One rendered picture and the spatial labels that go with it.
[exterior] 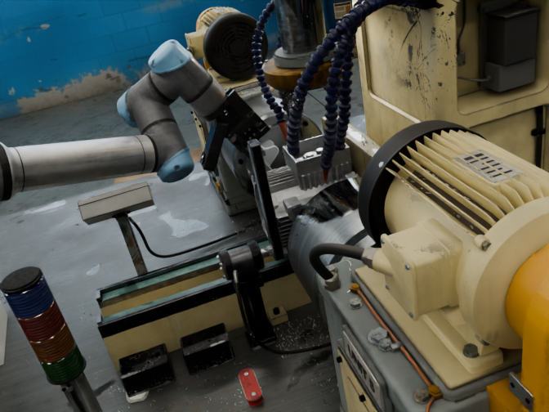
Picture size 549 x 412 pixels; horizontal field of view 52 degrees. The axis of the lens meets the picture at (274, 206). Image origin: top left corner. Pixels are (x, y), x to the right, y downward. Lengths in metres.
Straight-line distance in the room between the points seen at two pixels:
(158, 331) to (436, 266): 0.81
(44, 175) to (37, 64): 5.78
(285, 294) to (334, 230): 0.40
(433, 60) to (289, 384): 0.67
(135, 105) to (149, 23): 5.50
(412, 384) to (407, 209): 0.19
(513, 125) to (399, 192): 0.62
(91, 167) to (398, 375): 0.64
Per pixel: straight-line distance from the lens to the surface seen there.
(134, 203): 1.39
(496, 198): 0.56
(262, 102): 1.49
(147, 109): 1.15
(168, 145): 1.11
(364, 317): 0.72
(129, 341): 1.27
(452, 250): 0.56
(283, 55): 1.12
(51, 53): 6.73
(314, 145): 1.27
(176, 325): 1.26
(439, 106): 1.11
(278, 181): 1.19
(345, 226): 0.90
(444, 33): 1.07
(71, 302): 1.59
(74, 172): 1.03
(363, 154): 1.17
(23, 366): 1.46
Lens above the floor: 1.64
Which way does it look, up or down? 29 degrees down
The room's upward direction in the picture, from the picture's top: 12 degrees counter-clockwise
